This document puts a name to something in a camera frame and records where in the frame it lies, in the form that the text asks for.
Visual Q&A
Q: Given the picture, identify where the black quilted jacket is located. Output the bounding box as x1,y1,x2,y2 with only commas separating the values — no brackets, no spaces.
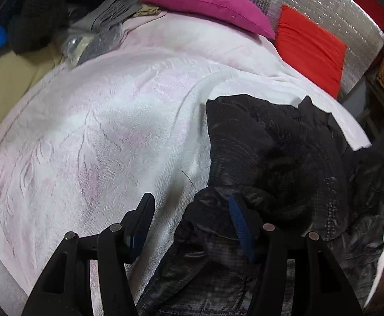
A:
136,94,384,316

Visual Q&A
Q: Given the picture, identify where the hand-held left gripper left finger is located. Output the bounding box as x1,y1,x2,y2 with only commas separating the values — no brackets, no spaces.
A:
21,192,156,316

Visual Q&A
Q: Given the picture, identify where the beige cloth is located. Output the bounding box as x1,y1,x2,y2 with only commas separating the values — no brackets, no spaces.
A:
131,3,166,18

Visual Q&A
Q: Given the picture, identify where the pink white embossed blanket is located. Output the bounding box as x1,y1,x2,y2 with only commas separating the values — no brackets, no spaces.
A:
0,10,372,316

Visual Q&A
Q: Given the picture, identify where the grey cloth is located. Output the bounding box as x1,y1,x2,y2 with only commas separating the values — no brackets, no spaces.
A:
70,0,146,32

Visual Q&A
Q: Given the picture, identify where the silver foil insulation mat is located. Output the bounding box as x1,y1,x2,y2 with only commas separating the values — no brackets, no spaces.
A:
208,0,384,102

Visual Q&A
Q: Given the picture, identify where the beige sofa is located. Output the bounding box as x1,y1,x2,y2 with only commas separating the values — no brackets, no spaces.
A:
0,44,64,129

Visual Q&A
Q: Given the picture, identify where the black clothes pile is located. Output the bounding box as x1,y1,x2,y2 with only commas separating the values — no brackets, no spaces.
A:
7,0,69,55

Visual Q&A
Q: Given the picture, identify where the magenta pillow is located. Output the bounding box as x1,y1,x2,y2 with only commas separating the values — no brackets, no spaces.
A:
137,0,276,40

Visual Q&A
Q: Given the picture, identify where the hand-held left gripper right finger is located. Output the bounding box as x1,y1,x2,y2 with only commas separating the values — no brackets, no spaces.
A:
228,194,365,316

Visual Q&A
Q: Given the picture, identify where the red pillow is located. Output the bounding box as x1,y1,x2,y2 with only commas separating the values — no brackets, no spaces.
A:
274,5,348,98

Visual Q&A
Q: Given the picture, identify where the clear plastic bag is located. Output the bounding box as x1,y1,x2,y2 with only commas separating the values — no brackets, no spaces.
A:
55,23,127,70

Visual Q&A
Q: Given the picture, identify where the white paper sheet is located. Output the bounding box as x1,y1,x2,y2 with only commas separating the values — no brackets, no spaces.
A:
363,207,384,308

